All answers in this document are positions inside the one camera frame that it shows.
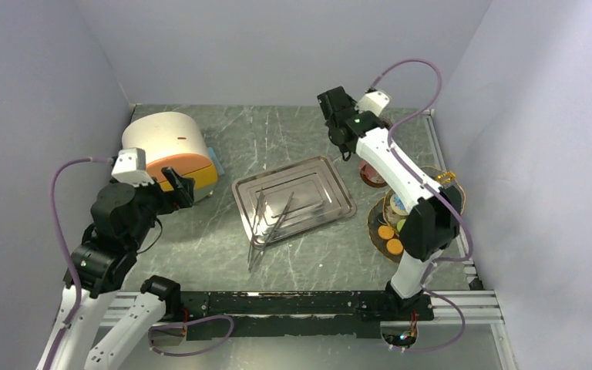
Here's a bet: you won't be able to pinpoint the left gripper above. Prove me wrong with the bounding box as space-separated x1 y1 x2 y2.
123 164 194 248

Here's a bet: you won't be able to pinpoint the metal tongs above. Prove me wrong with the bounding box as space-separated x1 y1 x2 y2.
247 190 294 273

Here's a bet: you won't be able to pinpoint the blue sprinkled donut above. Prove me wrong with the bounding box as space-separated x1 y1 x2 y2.
389 193 409 217

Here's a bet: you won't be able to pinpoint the small glass plate gold rim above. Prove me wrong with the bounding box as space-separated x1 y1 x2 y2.
382 166 466 217

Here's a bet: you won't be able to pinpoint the orange biscuit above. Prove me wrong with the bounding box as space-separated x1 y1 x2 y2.
385 238 404 255
378 225 395 241

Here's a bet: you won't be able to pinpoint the orange biscuit front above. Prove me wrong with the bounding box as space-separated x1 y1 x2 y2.
385 238 404 255

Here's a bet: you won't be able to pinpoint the brown coaster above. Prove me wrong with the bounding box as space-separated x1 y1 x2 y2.
360 173 387 188

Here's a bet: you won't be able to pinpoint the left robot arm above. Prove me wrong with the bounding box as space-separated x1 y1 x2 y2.
38 167 195 369

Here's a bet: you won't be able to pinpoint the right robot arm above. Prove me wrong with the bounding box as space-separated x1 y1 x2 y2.
317 86 463 319

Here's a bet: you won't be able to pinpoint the light blue object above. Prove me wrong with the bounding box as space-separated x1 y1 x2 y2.
207 147 225 177

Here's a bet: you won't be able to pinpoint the cream bread box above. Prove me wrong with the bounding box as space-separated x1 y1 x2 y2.
122 112 219 202

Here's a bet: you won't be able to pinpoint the steel tray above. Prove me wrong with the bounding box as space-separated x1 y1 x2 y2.
231 156 357 247

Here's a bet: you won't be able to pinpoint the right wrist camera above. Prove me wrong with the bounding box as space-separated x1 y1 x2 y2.
355 89 391 117

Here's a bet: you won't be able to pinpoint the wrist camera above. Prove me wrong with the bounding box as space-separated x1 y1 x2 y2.
355 89 391 117
111 147 155 187

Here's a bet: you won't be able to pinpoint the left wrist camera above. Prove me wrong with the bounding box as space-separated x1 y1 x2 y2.
111 147 155 187

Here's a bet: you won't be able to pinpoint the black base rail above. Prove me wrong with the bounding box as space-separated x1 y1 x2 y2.
160 291 435 341

